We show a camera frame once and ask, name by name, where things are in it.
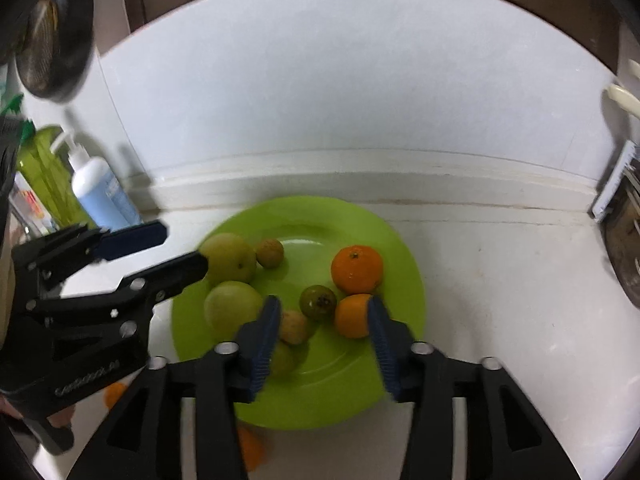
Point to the small orange tangerine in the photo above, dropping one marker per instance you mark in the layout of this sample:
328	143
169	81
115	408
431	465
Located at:
352	317
116	394

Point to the metal strainer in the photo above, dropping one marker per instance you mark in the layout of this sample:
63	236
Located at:
45	45

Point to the round pale green guava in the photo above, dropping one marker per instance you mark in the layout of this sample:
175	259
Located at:
230	310

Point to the steel pot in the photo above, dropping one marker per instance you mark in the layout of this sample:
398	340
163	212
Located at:
627	255

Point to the green plate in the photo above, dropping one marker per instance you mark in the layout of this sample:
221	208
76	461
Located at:
320	385

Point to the person's left hand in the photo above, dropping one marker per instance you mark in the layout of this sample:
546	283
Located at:
62	416

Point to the large orange tangerine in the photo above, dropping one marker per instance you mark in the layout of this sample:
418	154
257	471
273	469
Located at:
357	270
251	447

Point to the brown longan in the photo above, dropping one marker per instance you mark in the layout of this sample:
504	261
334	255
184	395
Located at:
297	327
270	253

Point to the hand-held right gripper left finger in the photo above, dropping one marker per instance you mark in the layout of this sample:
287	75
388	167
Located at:
262	345

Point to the green tomato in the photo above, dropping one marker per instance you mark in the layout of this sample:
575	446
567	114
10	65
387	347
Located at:
318	302
283	360

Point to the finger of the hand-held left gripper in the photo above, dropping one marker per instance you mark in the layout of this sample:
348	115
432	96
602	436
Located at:
175	272
132	240

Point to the white pump bottle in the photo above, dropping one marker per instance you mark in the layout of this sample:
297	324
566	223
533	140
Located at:
102	195

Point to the green dish soap bottle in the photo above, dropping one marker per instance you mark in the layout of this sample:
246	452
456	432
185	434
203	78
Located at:
45	170

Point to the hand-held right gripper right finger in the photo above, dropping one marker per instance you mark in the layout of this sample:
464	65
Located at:
382	350

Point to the black frying pan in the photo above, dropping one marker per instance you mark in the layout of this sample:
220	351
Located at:
75	20

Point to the pear-shaped yellow-green guava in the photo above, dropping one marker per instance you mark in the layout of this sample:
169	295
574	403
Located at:
227	257

